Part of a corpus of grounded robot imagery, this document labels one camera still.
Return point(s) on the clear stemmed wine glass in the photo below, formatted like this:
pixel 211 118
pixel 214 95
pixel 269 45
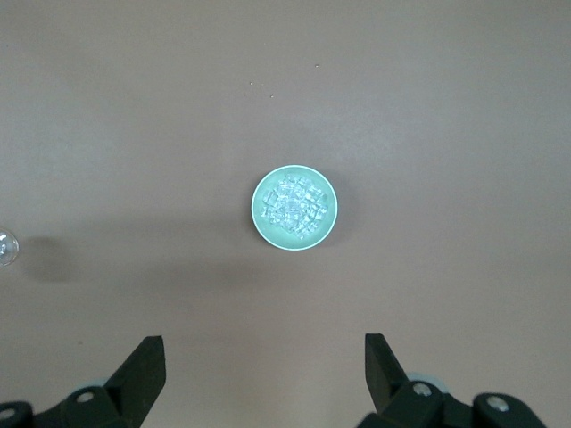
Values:
pixel 6 247

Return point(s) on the heap of clear ice cubes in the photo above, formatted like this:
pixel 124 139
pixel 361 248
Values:
pixel 294 205

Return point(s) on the brown table cover mat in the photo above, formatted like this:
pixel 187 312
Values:
pixel 134 111

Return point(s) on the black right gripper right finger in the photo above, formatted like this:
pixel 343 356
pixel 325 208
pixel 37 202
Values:
pixel 401 401

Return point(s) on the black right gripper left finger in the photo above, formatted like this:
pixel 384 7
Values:
pixel 111 401

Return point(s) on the mint green ceramic bowl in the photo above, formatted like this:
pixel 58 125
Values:
pixel 267 232

